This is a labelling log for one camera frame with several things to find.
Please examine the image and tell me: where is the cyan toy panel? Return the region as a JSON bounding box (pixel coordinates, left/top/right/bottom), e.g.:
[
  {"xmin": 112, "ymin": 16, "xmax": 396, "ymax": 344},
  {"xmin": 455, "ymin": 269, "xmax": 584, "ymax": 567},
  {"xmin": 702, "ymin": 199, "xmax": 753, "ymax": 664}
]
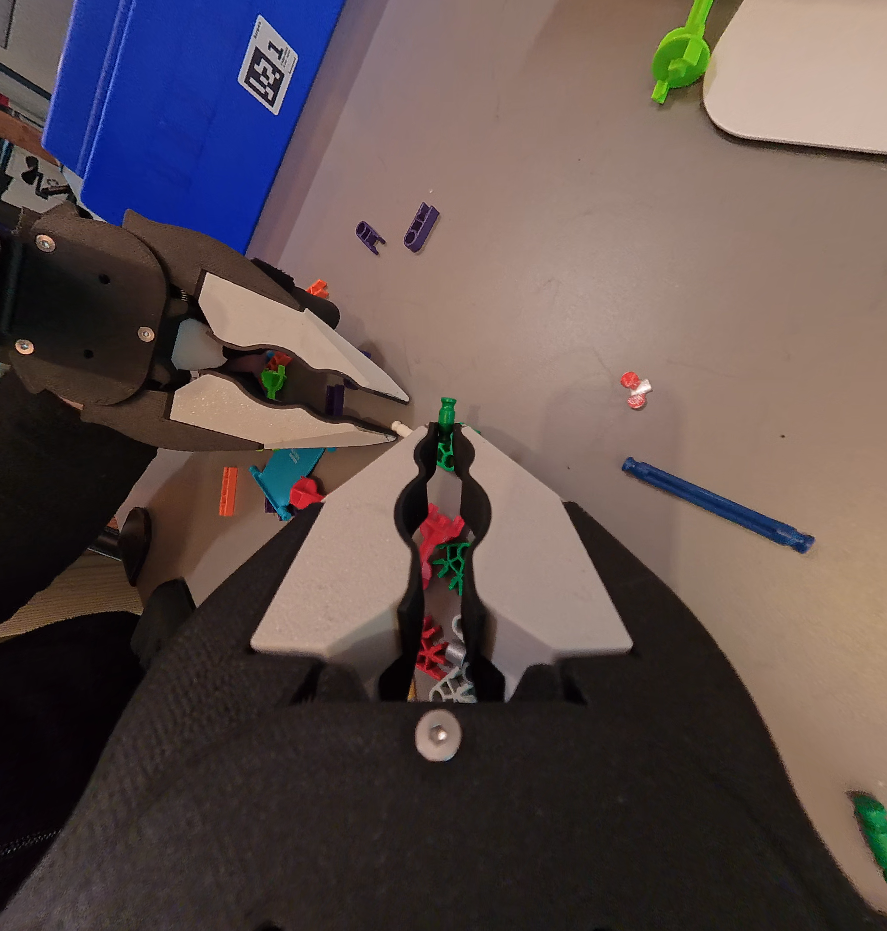
[{"xmin": 249, "ymin": 445, "xmax": 328, "ymax": 521}]

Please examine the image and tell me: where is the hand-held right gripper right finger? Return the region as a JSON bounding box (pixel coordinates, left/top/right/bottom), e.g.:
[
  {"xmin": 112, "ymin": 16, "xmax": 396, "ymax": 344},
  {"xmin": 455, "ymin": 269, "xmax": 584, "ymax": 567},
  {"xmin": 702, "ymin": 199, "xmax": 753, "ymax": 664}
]
[{"xmin": 451, "ymin": 425, "xmax": 634, "ymax": 703}]

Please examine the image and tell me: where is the white stand base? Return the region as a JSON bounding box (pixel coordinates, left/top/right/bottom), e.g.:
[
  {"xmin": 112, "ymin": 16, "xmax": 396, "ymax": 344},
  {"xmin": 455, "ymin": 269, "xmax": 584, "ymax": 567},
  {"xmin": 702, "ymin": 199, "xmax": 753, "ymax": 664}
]
[{"xmin": 704, "ymin": 0, "xmax": 887, "ymax": 158}]

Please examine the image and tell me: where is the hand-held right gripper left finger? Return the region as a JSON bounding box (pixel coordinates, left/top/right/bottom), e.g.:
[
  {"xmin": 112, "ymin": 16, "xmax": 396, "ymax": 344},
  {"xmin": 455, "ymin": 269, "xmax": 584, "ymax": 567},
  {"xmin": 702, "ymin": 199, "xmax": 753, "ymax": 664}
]
[{"xmin": 251, "ymin": 425, "xmax": 441, "ymax": 703}]

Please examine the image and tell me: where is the blue plastic bin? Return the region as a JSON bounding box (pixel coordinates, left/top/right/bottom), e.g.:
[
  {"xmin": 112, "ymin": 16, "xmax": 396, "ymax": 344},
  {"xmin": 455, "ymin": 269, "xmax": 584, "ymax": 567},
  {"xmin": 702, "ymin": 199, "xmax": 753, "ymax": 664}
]
[{"xmin": 42, "ymin": 0, "xmax": 346, "ymax": 252}]

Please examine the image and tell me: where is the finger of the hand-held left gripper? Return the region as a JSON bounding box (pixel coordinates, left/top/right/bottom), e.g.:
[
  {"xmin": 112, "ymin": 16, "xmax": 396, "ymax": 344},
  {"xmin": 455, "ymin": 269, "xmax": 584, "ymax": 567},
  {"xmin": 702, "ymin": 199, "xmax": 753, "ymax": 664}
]
[
  {"xmin": 169, "ymin": 369, "xmax": 401, "ymax": 450},
  {"xmin": 171, "ymin": 271, "xmax": 412, "ymax": 404}
]

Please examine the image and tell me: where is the black mesh chair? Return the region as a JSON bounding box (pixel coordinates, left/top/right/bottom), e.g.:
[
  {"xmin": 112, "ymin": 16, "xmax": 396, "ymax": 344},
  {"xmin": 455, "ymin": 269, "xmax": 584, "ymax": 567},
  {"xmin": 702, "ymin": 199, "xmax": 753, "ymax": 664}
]
[{"xmin": 127, "ymin": 578, "xmax": 197, "ymax": 670}]

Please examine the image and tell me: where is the blue toy rod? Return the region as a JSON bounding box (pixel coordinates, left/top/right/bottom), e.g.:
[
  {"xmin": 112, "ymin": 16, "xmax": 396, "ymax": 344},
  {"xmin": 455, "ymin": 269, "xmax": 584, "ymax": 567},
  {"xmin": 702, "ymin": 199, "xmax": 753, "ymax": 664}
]
[{"xmin": 621, "ymin": 457, "xmax": 815, "ymax": 554}]

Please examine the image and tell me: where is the dark chair caster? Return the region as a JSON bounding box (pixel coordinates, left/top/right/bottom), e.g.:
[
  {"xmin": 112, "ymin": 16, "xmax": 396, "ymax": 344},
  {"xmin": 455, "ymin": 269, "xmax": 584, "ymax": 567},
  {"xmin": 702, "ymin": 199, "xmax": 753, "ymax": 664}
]
[{"xmin": 95, "ymin": 507, "xmax": 154, "ymax": 587}]

